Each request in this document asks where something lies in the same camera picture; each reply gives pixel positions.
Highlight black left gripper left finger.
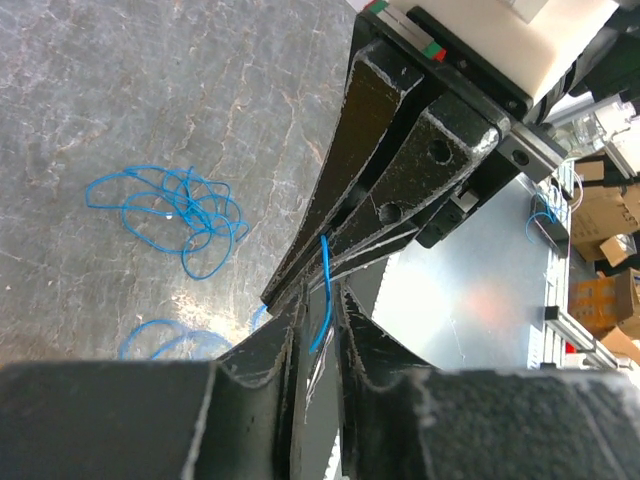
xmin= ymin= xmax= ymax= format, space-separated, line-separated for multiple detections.
xmin=1 ymin=296 xmax=305 ymax=479

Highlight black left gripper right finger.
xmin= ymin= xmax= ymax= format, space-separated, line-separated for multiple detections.
xmin=334 ymin=282 xmax=640 ymax=480

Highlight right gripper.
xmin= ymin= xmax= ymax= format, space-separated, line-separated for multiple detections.
xmin=262 ymin=1 xmax=570 ymax=312

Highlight blue cable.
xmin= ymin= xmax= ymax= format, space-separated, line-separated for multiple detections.
xmin=84 ymin=164 xmax=251 ymax=281
xmin=117 ymin=233 xmax=336 ymax=361

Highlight cardboard boxes in background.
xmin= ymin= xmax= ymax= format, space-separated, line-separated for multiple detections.
xmin=569 ymin=154 xmax=639 ymax=362

